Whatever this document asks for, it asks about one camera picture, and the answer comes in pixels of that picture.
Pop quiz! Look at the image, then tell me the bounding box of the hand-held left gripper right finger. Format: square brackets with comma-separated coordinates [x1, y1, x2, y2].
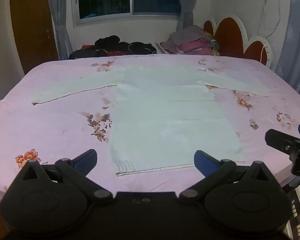
[179, 150, 278, 203]

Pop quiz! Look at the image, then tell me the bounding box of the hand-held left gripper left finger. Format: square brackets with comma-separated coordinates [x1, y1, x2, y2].
[15, 149, 113, 203]

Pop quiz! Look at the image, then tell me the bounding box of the white knit sweater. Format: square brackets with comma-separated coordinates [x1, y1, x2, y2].
[31, 64, 271, 177]

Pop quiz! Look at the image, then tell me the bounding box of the pile of dark clothes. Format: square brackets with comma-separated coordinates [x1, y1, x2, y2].
[68, 35, 157, 60]

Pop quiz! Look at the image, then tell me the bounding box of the stack of folded clothes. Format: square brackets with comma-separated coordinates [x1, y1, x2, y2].
[162, 25, 220, 56]

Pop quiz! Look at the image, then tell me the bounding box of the pink floral bedsheet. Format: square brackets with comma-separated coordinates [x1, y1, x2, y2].
[0, 54, 300, 205]

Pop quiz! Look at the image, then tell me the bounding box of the pale patterned curtain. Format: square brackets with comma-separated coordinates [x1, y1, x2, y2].
[275, 0, 300, 97]

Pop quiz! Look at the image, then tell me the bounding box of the red and white headboard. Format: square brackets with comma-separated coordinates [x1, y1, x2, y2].
[202, 15, 274, 71]

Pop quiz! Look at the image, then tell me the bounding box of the striped pillow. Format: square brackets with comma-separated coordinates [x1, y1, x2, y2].
[154, 42, 167, 55]

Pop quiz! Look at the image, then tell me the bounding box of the grey-blue curtain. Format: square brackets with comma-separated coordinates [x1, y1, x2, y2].
[174, 0, 203, 30]
[46, 0, 73, 61]

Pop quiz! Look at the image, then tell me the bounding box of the brown wooden door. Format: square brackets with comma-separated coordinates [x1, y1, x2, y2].
[10, 0, 59, 75]

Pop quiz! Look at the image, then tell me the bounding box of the white cable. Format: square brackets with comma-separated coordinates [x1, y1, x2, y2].
[258, 0, 282, 63]

